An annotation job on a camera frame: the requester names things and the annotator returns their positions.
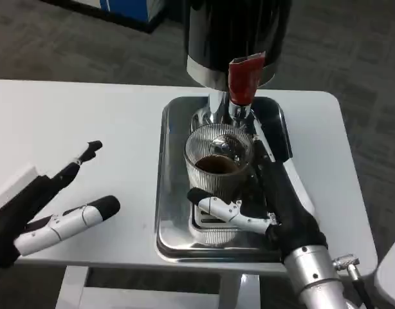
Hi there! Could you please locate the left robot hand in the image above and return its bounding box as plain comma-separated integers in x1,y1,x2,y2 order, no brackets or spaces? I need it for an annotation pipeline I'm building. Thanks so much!
0,140,121,268

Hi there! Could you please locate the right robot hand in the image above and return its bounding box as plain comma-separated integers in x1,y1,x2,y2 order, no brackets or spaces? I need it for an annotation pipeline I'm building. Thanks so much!
187,135,329,258

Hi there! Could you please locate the clear ribbed glass cup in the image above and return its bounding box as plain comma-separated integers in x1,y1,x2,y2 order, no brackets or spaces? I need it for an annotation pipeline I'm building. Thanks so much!
183,124,255,202

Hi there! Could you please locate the steel drip tray with grid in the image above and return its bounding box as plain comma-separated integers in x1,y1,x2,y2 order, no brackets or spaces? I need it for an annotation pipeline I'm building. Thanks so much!
188,192,272,248

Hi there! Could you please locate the large steel tray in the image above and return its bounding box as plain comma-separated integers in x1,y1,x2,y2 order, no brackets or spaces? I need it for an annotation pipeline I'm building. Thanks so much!
155,95,311,262

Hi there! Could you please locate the white rounded shell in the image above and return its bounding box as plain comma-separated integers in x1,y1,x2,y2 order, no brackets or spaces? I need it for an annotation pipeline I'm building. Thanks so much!
373,229,395,309

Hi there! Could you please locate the black drink dispenser chrome stand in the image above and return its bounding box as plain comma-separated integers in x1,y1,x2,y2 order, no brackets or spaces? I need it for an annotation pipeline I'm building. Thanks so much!
183,0,291,133

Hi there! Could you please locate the blue and white cabinet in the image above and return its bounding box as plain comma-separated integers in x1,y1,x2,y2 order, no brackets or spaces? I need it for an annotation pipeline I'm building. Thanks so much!
68,0,172,33

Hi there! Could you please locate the black cable with metal plug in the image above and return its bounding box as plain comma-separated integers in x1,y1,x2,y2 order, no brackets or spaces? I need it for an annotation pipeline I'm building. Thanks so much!
333,254,376,309

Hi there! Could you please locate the red tap handle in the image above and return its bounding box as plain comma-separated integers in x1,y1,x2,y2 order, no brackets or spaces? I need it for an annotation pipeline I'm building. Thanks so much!
228,53,266,106

